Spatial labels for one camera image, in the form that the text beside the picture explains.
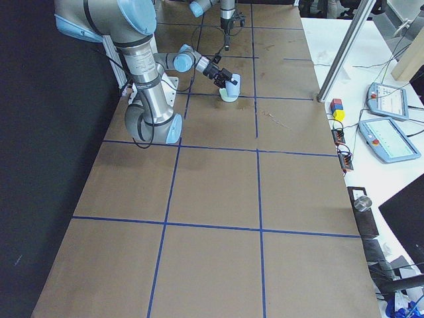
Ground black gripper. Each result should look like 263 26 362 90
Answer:
221 11 246 50
203 62 238 89

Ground mint green bowl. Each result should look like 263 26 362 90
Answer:
219 88 239 103

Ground light blue plastic cup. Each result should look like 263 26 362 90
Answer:
225 74 241 96

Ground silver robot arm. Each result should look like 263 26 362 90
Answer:
189 0 246 52
54 1 241 144

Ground red blue yellow blocks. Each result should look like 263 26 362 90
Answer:
330 98 345 121

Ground far orange black connector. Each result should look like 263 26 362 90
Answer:
331 128 346 146

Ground orange black connector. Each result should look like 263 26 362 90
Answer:
337 149 354 173
331 128 346 146

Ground near orange black connector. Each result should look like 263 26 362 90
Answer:
337 149 354 173

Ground far teach pendant tablet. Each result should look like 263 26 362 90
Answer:
366 82 409 121

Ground teach pendant tablet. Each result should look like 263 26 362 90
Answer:
366 82 409 121
358 117 421 164

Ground near teach pendant tablet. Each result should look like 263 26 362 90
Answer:
358 117 421 164

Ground black flat tray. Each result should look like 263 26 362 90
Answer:
347 186 379 239

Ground small metal cup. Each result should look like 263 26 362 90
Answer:
353 195 372 212

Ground wooden board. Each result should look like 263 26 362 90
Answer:
392 17 423 81

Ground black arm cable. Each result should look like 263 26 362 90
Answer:
95 25 233 150

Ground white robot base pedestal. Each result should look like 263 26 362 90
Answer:
127 32 179 109

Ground aluminium frame post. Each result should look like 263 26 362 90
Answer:
317 0 376 103

